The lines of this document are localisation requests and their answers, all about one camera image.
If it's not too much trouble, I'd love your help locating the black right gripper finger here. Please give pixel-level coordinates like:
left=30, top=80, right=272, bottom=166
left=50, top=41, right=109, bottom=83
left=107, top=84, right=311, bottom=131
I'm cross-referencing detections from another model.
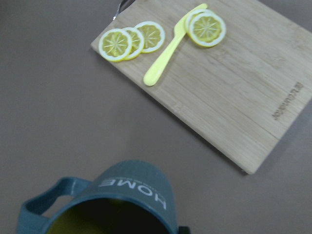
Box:
left=178, top=226, right=190, bottom=234

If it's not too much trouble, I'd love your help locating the blue-grey HOME mug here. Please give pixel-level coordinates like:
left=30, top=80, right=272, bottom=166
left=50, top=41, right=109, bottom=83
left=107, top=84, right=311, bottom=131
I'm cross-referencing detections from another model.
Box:
left=17, top=160, right=179, bottom=234

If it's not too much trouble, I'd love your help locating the wooden cutting board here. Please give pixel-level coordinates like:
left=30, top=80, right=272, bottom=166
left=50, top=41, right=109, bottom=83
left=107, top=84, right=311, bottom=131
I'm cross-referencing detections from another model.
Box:
left=90, top=0, right=312, bottom=175

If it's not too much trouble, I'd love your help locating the lemon slice middle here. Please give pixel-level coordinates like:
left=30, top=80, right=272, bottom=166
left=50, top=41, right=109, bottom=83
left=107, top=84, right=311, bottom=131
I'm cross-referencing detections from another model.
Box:
left=123, top=27, right=144, bottom=60

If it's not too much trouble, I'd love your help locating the lemon slice single left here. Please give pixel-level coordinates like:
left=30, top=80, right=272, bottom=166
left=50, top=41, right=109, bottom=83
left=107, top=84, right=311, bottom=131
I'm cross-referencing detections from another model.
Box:
left=187, top=12, right=227, bottom=47

